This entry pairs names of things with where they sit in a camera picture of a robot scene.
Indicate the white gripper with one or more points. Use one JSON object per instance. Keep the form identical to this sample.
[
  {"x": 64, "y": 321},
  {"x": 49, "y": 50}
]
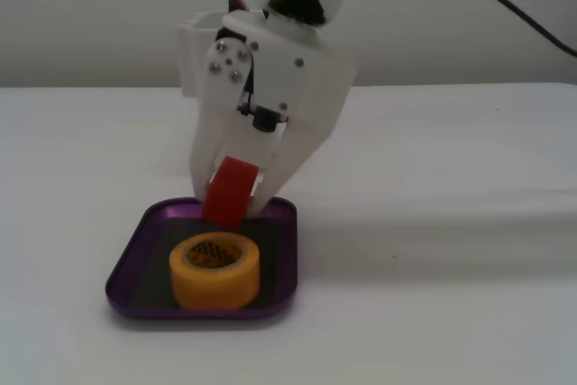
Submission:
[{"x": 295, "y": 80}]

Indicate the red rectangular cube block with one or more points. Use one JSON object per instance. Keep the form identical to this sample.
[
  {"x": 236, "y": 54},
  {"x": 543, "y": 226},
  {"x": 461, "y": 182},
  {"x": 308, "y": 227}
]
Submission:
[{"x": 230, "y": 195}]

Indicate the black zip tie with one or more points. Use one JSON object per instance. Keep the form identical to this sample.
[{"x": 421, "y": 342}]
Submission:
[{"x": 265, "y": 118}]

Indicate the white plastic pen holder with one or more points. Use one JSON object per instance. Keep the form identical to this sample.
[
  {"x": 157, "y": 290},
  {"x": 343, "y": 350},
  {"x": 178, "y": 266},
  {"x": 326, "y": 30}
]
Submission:
[{"x": 191, "y": 56}]

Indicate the yellow masking tape roll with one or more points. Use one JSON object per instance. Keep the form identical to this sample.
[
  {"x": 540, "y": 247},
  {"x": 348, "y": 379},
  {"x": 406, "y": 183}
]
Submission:
[{"x": 216, "y": 283}]

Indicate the purple metal tray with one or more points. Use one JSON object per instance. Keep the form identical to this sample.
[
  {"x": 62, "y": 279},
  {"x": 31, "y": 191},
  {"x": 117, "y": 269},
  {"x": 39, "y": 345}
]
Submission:
[{"x": 135, "y": 268}]

